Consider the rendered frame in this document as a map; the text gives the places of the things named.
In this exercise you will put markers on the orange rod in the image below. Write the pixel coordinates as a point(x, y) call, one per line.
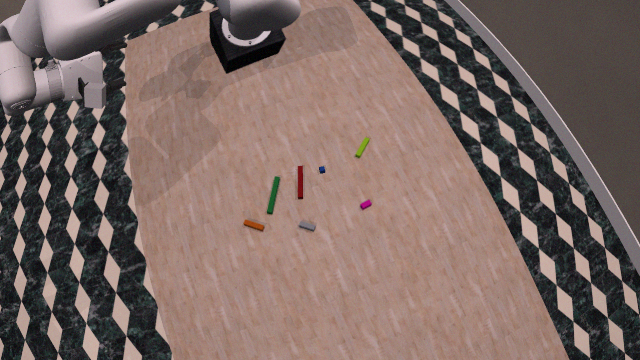
point(253, 225)

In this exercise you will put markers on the grey rectangular bar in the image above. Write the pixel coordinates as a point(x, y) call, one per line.
point(307, 226)

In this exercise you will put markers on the magenta rod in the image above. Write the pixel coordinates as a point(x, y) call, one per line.
point(365, 204)

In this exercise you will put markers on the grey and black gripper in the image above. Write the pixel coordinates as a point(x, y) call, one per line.
point(90, 69)

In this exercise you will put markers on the red rod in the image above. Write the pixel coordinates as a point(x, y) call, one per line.
point(300, 182)

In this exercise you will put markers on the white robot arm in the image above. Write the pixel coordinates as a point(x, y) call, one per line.
point(72, 29)

